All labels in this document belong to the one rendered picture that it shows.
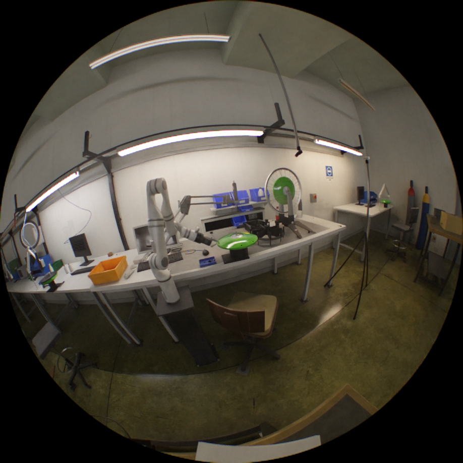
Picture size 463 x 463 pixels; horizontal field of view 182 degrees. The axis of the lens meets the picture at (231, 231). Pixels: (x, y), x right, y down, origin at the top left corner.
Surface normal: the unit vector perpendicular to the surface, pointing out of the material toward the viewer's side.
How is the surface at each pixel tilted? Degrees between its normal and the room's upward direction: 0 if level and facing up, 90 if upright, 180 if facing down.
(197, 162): 90
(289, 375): 0
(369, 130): 90
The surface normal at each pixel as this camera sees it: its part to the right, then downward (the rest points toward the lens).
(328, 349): -0.14, -0.95
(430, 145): -0.95, 0.21
